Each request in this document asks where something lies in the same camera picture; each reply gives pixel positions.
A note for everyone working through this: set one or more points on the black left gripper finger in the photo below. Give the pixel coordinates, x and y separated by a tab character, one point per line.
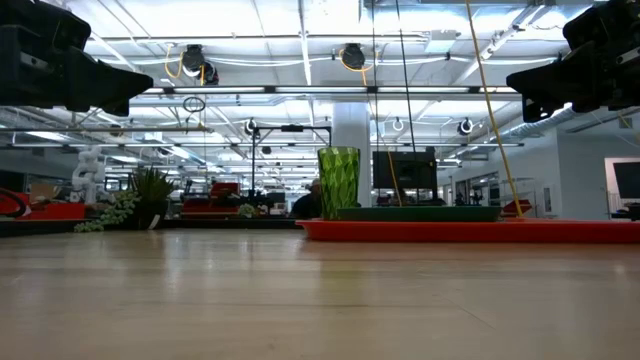
105	82
119	108

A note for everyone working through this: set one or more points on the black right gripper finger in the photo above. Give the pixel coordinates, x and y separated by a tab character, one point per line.
547	82
535	110

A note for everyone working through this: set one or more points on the green plastic plate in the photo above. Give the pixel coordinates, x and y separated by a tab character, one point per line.
420	214

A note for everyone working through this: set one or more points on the green faceted plastic cup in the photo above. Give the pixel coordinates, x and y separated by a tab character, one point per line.
339	182

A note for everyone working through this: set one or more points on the red plastic tray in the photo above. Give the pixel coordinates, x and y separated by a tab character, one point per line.
450	231

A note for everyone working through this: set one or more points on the white robot figure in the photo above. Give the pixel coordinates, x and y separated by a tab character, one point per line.
89	172

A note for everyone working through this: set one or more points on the potted succulent plant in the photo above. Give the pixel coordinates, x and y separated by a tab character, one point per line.
150	200

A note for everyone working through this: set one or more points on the red plastic bin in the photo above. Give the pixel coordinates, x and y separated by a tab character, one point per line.
55	211
517	207

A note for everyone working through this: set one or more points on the black display screen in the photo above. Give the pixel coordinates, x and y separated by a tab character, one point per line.
405	170

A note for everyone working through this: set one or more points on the white building pillar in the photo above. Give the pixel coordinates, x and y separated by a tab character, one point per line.
350	125

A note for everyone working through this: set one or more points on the long ceiling light bar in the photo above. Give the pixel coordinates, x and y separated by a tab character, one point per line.
320	90

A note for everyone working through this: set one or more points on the person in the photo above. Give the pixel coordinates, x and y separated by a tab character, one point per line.
305	207

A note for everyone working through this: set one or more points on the black wall screen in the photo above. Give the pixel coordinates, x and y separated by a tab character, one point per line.
629	180

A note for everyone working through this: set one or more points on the black aluminium table frame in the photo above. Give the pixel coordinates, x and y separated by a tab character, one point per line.
225	223

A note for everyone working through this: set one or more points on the black gantry frame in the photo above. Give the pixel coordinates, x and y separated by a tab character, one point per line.
292	128

